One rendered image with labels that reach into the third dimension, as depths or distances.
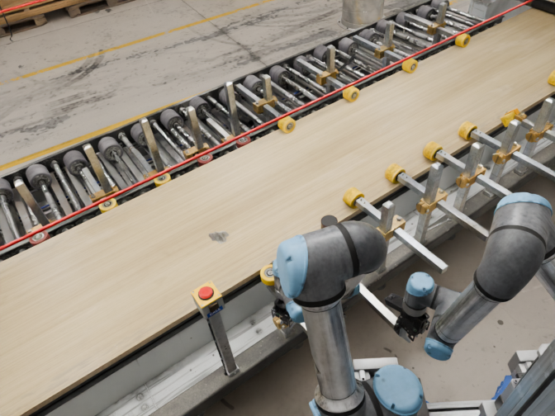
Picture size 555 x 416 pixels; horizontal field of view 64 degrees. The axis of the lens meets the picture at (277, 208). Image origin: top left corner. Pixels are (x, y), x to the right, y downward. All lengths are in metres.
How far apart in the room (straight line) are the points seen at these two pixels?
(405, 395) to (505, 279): 0.35
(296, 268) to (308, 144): 1.50
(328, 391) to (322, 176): 1.25
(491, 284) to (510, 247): 0.09
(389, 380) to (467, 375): 1.51
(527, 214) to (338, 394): 0.58
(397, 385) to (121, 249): 1.28
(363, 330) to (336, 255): 1.80
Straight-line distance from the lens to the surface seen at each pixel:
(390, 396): 1.13
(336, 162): 2.19
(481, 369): 2.68
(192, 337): 1.86
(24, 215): 2.63
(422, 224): 2.03
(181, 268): 1.83
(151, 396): 1.93
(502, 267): 1.06
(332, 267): 0.87
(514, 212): 1.12
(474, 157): 2.02
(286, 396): 2.48
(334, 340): 0.98
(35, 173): 2.67
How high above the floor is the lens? 2.31
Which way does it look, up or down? 46 degrees down
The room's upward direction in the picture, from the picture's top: 6 degrees counter-clockwise
